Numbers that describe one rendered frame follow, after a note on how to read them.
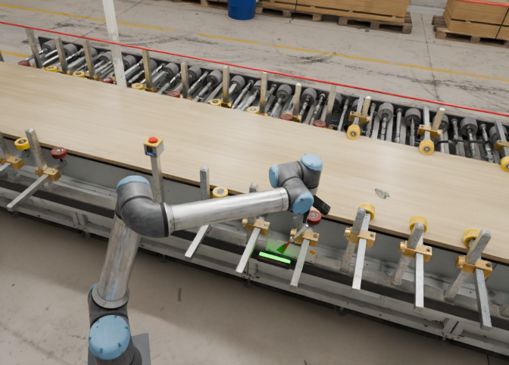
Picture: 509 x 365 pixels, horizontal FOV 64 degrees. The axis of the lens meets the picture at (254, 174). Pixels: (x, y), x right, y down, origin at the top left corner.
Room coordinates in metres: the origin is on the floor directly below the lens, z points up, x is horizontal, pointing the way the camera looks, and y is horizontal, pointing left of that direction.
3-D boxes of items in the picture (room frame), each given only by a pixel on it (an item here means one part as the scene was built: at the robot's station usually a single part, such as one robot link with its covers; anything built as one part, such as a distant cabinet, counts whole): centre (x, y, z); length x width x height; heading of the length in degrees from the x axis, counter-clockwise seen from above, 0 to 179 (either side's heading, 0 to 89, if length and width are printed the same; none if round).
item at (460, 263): (1.19, -0.99, 0.95); 0.13 x 0.06 x 0.05; 75
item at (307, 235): (1.39, -0.27, 0.85); 0.13 x 0.06 x 0.05; 75
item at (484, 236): (1.19, -0.97, 0.92); 0.03 x 0.03 x 0.48; 75
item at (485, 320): (1.12, -0.99, 0.95); 0.50 x 0.04 x 0.04; 165
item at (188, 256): (1.42, 0.23, 0.83); 0.43 x 0.03 x 0.04; 165
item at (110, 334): (0.81, 0.52, 0.79); 0.17 x 0.15 x 0.18; 23
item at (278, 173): (1.26, -0.12, 1.33); 0.12 x 0.12 x 0.09; 23
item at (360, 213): (1.32, -0.48, 0.87); 0.03 x 0.03 x 0.48; 75
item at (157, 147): (1.59, 0.49, 1.18); 0.07 x 0.07 x 0.08; 75
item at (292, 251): (1.37, -0.21, 0.75); 0.26 x 0.01 x 0.10; 75
